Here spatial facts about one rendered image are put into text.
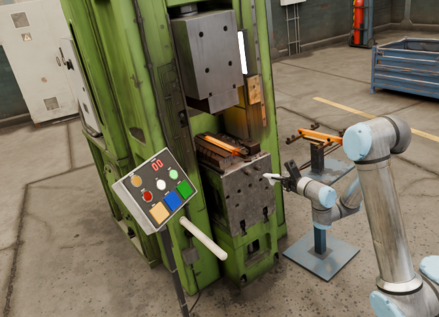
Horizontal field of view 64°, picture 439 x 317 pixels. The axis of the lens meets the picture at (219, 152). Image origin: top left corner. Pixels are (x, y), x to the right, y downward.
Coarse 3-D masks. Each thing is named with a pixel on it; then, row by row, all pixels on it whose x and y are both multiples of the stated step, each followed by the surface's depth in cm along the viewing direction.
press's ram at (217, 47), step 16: (192, 16) 180; (208, 16) 172; (224, 16) 178; (176, 32) 177; (192, 32) 170; (208, 32) 175; (224, 32) 180; (176, 48) 183; (192, 48) 172; (208, 48) 178; (224, 48) 183; (192, 64) 176; (208, 64) 180; (224, 64) 186; (240, 64) 192; (192, 80) 182; (208, 80) 183; (224, 80) 189; (240, 80) 195; (192, 96) 189; (208, 96) 186
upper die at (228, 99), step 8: (216, 96) 189; (224, 96) 192; (232, 96) 195; (192, 104) 203; (200, 104) 195; (208, 104) 187; (216, 104) 190; (224, 104) 193; (232, 104) 196; (208, 112) 191
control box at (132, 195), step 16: (160, 160) 171; (128, 176) 155; (144, 176) 161; (160, 176) 167; (128, 192) 153; (160, 192) 164; (176, 192) 171; (128, 208) 158; (144, 208) 155; (176, 208) 167; (144, 224) 157; (160, 224) 158
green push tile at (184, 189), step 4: (184, 180) 176; (180, 184) 173; (184, 184) 175; (188, 184) 177; (176, 188) 171; (180, 188) 172; (184, 188) 174; (188, 188) 176; (180, 192) 171; (184, 192) 173; (188, 192) 175; (192, 192) 176; (184, 196) 172
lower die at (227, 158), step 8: (216, 136) 233; (200, 144) 225; (208, 144) 223; (216, 144) 219; (232, 144) 217; (200, 152) 219; (208, 152) 215; (216, 152) 211; (224, 152) 209; (232, 152) 206; (208, 160) 213; (216, 160) 204; (224, 160) 204; (232, 160) 208; (240, 160) 212; (224, 168) 206
